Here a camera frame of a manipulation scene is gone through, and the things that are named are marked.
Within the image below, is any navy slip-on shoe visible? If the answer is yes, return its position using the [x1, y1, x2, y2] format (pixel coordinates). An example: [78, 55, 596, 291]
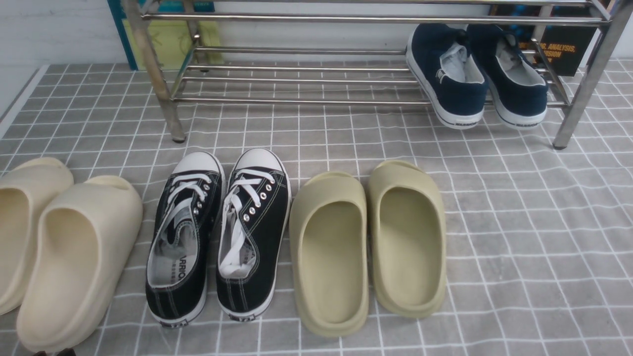
[466, 23, 548, 130]
[405, 23, 489, 130]

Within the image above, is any stainless steel shoe rack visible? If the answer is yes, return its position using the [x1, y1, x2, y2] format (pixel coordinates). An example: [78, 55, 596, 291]
[120, 0, 632, 150]

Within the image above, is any right black canvas sneaker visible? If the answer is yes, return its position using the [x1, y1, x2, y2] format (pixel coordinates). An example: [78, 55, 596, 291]
[216, 148, 292, 322]

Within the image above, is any black canvas sneaker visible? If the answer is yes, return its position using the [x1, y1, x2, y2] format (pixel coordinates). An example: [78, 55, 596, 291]
[216, 148, 292, 322]
[145, 151, 225, 328]

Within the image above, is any left olive foam slipper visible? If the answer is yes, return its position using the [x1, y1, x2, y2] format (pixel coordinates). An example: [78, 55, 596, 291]
[289, 172, 369, 337]

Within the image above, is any olive foam slipper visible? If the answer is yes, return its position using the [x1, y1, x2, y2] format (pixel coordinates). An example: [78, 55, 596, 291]
[368, 160, 446, 318]
[289, 172, 369, 337]

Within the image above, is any right olive foam slipper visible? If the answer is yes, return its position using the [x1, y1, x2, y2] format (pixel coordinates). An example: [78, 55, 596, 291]
[368, 160, 446, 318]

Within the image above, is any left black canvas sneaker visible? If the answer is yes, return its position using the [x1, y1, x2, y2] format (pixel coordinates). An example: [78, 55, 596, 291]
[145, 151, 225, 328]

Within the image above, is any grey checked tablecloth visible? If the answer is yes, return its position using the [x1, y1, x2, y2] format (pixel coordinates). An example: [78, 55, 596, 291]
[1, 59, 633, 356]

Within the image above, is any right cream foam slipper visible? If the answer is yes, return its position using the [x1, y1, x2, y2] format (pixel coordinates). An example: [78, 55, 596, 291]
[16, 176, 143, 353]

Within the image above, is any cream foam slipper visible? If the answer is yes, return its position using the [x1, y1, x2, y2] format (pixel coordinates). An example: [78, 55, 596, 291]
[16, 176, 143, 353]
[0, 157, 74, 315]

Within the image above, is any left cream foam slipper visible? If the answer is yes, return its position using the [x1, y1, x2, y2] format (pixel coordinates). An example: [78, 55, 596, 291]
[0, 157, 74, 315]

